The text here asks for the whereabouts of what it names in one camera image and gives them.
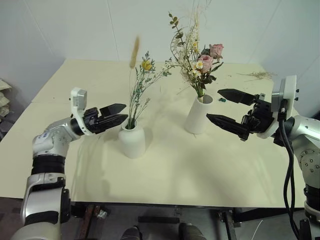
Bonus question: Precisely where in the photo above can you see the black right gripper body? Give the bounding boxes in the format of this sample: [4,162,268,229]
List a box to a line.
[240,93,275,134]

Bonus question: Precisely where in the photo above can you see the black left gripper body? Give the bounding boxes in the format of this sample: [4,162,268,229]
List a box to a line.
[83,107,106,135]

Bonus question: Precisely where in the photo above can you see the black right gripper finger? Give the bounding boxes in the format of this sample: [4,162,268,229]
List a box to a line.
[206,113,251,141]
[217,88,258,106]

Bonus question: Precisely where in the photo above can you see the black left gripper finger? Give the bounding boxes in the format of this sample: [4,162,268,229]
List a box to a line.
[99,113,130,133]
[99,103,127,118]

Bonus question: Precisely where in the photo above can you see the loose dried flower sprig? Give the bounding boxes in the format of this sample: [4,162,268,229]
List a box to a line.
[236,70,279,83]

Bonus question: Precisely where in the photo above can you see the small yellow flower bouquet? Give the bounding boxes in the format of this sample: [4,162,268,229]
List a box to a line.
[126,35,174,130]

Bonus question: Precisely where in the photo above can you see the round-shouldered white vase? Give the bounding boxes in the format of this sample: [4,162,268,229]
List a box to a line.
[117,119,147,160]

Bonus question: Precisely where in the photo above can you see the cylindrical white vase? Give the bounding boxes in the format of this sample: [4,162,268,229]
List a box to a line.
[183,94,215,135]

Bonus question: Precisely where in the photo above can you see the large pink rose bouquet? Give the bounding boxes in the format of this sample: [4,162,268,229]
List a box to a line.
[163,0,225,100]

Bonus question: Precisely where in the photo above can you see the loose dry stem fragment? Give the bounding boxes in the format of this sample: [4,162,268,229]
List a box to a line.
[176,85,192,96]

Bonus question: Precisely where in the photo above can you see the crumpled clear plastic wrap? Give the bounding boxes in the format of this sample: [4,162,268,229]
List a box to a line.
[95,209,111,221]

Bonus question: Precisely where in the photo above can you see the dark rounded shape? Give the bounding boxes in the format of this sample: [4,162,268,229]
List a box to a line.
[178,222,205,240]
[121,225,141,240]

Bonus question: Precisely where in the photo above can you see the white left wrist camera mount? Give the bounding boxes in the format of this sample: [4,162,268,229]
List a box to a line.
[69,87,97,137]

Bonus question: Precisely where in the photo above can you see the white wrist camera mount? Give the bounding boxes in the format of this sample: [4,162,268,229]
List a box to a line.
[69,87,97,137]
[256,74,300,139]

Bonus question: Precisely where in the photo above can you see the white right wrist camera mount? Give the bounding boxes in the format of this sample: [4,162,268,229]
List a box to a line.
[256,74,300,139]

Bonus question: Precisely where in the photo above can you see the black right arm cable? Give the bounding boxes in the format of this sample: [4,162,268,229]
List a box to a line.
[278,99,301,240]

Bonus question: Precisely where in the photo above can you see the black table frame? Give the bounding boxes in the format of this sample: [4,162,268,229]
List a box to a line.
[69,201,306,240]

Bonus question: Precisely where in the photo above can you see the thin white cable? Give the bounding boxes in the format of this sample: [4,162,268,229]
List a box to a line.
[249,219,266,240]

